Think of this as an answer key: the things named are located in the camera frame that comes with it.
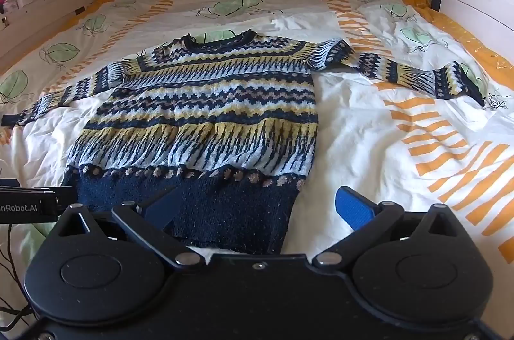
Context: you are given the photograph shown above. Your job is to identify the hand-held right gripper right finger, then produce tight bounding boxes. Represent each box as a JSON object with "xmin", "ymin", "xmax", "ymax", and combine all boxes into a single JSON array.
[{"xmin": 312, "ymin": 185, "xmax": 469, "ymax": 270}]

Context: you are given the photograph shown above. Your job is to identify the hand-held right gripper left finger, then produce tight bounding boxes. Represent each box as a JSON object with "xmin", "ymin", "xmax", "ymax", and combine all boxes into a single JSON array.
[{"xmin": 51, "ymin": 186, "xmax": 206, "ymax": 271}]

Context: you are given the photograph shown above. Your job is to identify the navy yellow patterned knit sweater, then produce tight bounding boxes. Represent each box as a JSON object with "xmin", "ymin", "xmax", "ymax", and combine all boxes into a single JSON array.
[{"xmin": 0, "ymin": 29, "xmax": 488, "ymax": 256}]

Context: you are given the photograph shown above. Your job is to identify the leaf printed duvet cover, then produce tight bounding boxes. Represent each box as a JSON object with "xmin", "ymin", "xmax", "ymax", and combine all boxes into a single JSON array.
[{"xmin": 0, "ymin": 0, "xmax": 514, "ymax": 328}]

